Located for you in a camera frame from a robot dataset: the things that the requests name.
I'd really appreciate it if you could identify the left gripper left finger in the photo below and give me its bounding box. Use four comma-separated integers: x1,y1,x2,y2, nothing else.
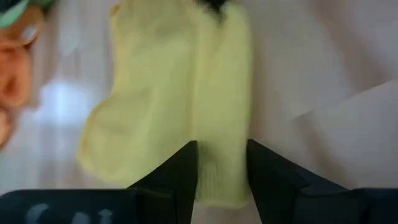
127,140,199,224

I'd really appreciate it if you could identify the green microfiber towel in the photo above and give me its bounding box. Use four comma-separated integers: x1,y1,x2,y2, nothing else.
0,0,56,29

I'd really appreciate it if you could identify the orange microfiber towel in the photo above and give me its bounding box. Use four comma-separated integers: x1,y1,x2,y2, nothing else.
0,6,46,147

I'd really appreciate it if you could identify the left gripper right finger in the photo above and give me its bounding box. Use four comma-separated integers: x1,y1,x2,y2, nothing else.
247,139,349,224

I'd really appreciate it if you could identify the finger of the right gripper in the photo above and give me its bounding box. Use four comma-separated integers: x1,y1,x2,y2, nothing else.
195,0,233,21

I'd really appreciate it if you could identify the yellow microfiber towel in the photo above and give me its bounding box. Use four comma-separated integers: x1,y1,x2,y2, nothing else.
76,0,252,209

